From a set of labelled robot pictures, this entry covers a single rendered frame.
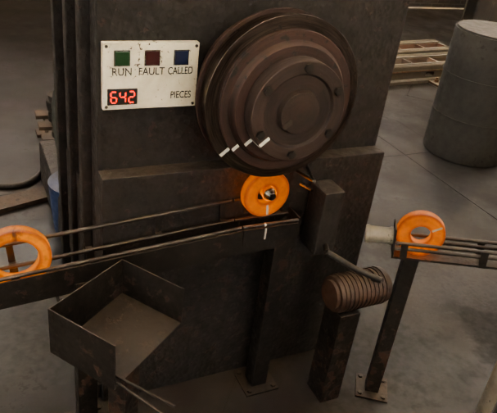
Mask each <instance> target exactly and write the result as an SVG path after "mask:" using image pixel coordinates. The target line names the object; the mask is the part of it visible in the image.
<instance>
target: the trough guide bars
mask: <svg viewBox="0 0 497 413"><path fill-rule="evenodd" d="M411 235H412V236H413V237H419V238H426V237H428V236H429V234H416V233H411ZM445 240H451V241H459V242H467V243H477V245H475V244H466V243H452V242H444V243H443V244H442V245H447V246H456V247H447V246H439V245H431V244H423V243H408V242H400V241H395V245H401V247H396V246H395V250H400V259H399V260H406V257H407V252H422V253H430V254H437V255H446V256H460V257H468V258H476V259H480V261H479V266H478V268H482V269H485V268H486V263H487V260H492V261H497V257H496V256H497V252H494V251H497V247H491V246H485V244H490V245H497V242H495V241H487V240H479V239H470V238H456V237H447V236H445ZM409 246H411V247H426V248H434V249H442V250H450V251H457V252H472V253H476V254H481V255H473V254H465V253H457V252H443V251H435V250H427V249H419V248H411V247H409ZM463 247H470V248H476V249H470V248H463ZM484 249H486V250H494V251H486V250H484ZM489 255H496V256H489Z"/></svg>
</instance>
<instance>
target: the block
mask: <svg viewBox="0 0 497 413"><path fill-rule="evenodd" d="M310 187H311V188H313V189H314V191H313V192H311V191H309V199H308V203H307V208H306V213H305V220H304V225H303V229H302V234H301V242H302V243H303V244H304V245H305V246H306V247H307V248H308V249H309V251H310V252H311V253H312V254H313V255H321V254H324V250H323V245H324V244H325V243H327V244H328V246H329V250H330V251H332V250H333V247H334V243H335V239H336V235H337V228H338V225H339V220H340V217H341V210H342V206H343V202H344V198H345V191H344V190H343V189H342V188H340V187H339V186H338V185H337V184H336V183H335V182H333V181H332V180H331V179H322V180H316V184H312V183H311V186H310Z"/></svg>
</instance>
